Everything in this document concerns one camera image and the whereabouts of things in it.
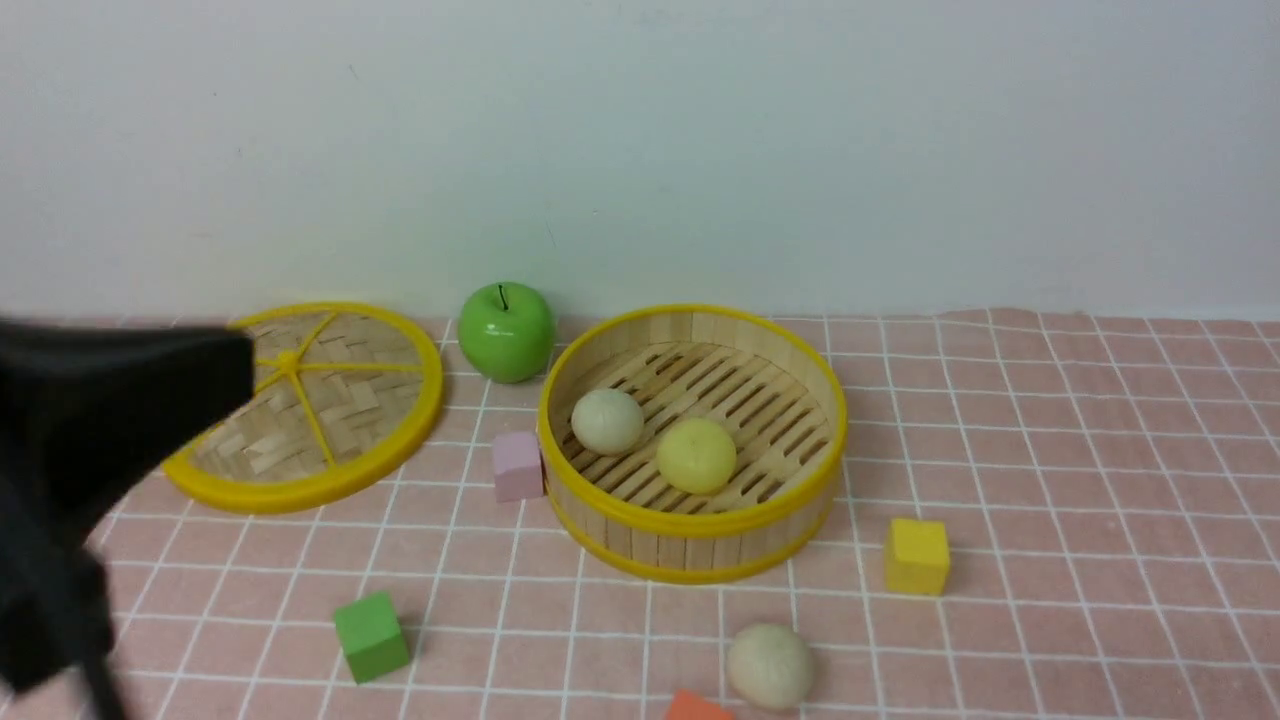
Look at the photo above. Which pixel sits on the green apple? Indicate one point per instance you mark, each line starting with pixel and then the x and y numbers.
pixel 507 331

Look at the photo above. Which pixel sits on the white bun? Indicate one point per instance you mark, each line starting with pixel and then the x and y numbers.
pixel 607 421

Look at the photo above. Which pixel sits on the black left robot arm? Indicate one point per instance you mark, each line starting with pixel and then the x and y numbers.
pixel 86 414

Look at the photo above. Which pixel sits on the orange block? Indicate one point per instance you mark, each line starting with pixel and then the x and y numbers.
pixel 686 705

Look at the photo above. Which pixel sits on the pink cube block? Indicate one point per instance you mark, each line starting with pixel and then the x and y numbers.
pixel 518 472

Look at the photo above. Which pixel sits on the green cube block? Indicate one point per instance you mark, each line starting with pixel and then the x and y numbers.
pixel 371 637

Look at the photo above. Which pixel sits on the pink checkered tablecloth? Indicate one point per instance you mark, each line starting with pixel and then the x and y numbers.
pixel 1108 488

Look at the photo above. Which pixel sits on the yellow bun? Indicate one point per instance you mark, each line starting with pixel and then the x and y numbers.
pixel 697 456

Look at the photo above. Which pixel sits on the yellow cube block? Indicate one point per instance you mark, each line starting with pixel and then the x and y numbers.
pixel 916 557

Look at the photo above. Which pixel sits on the yellow rimmed bamboo steamer lid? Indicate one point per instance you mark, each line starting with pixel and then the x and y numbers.
pixel 344 394

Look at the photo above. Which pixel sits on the yellow rimmed bamboo steamer tray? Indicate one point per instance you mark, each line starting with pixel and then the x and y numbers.
pixel 779 400

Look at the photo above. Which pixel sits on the beige bun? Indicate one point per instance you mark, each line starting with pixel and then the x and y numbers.
pixel 771 666

